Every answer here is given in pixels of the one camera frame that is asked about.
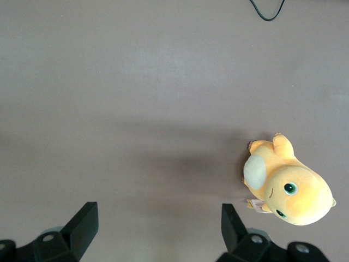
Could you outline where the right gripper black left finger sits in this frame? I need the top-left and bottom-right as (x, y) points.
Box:
(16, 201), (99, 262)

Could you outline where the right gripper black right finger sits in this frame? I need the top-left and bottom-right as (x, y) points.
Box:
(215, 203), (287, 262)

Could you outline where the yellow plush toy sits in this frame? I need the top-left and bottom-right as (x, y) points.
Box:
(242, 132), (337, 227)

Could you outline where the black looped cable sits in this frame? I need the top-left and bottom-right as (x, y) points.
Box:
(249, 0), (286, 21)

